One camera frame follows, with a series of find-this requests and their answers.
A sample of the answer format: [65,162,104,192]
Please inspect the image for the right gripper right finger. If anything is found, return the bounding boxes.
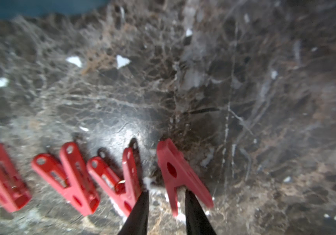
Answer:
[185,189,216,235]

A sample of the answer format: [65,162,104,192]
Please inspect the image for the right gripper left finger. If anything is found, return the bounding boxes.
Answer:
[118,191,149,235]

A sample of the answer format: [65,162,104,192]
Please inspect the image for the red clothespin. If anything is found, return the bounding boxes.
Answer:
[0,143,32,212]
[32,142,100,216]
[86,147,141,217]
[157,139,214,217]

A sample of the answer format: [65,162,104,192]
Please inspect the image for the teal plastic storage box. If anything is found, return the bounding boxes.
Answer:
[0,0,109,20]

